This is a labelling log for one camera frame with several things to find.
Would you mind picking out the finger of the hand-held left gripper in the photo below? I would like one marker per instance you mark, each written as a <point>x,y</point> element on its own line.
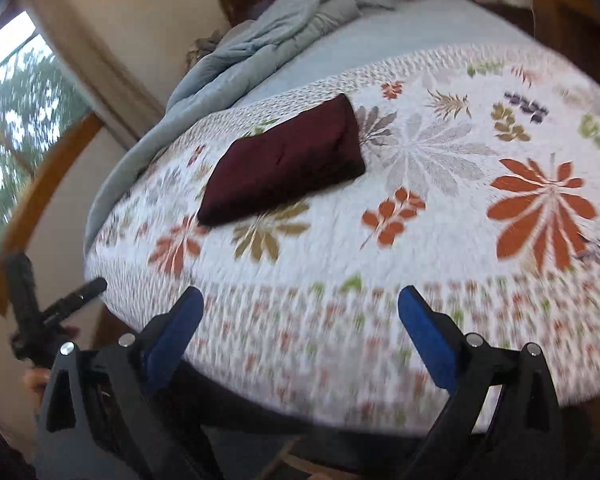
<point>80,296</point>
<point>22,290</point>

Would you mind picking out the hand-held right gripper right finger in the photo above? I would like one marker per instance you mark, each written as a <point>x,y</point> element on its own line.
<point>430,340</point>

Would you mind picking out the floral quilted bedspread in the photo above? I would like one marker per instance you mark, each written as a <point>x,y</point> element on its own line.
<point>430,220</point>

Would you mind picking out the beige window curtain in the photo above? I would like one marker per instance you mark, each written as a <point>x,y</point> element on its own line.
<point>95,55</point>

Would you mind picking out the dark red pants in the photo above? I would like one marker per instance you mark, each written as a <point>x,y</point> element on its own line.
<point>290,160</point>

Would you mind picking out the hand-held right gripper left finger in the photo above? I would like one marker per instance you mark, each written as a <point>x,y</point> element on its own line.
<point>172,340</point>

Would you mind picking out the grey-blue crumpled duvet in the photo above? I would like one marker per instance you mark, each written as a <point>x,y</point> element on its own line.
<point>260,45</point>

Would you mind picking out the person's left hand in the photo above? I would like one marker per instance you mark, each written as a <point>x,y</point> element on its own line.
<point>36,381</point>

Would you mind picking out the wooden framed window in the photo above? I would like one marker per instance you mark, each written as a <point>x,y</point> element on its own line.
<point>20,135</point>

